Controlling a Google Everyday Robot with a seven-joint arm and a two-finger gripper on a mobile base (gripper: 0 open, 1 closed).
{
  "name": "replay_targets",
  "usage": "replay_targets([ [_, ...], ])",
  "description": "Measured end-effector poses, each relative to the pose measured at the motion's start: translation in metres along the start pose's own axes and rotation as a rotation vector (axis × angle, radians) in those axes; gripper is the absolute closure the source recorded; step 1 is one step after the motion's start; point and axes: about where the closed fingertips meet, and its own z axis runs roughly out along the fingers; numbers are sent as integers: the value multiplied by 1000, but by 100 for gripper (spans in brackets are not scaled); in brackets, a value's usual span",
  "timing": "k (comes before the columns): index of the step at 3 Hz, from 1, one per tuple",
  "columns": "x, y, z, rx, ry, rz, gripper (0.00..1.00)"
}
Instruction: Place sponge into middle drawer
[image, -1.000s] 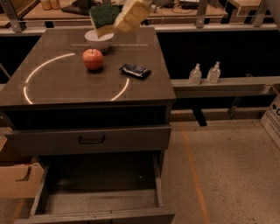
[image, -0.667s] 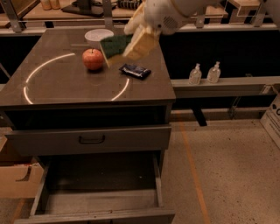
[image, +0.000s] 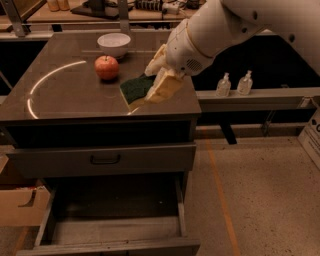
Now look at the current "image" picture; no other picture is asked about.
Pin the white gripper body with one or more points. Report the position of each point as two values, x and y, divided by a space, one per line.
182 50

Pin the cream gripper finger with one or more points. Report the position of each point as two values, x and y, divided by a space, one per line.
165 85
157 62

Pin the green and yellow sponge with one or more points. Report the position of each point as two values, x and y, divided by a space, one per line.
134 90

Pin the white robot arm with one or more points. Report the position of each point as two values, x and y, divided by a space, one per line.
220 24

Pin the grey drawer cabinet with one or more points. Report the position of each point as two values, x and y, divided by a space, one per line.
61 88

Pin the grey open middle drawer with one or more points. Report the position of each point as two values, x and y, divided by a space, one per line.
126 215

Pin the grey upper drawer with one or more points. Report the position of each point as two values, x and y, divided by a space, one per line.
105 149

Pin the white bowl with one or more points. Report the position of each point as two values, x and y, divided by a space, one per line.
114 44

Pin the power strip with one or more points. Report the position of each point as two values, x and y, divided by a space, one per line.
163 6

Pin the red apple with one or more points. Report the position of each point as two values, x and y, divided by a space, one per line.
106 67

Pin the clear sanitizer bottle left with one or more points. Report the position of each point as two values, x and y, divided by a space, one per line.
223 86

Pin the clear sanitizer bottle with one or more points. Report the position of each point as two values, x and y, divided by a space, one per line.
245 84
223 86

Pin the clear sanitizer bottle right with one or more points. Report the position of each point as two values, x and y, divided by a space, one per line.
245 84

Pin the black monitor base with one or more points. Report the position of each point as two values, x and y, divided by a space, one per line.
96 8

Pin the white printed sign box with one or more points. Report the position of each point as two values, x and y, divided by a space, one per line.
309 138

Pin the cardboard box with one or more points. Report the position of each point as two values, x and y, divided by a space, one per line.
22 201

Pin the grey metal rail shelf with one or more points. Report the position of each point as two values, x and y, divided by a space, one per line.
260 100

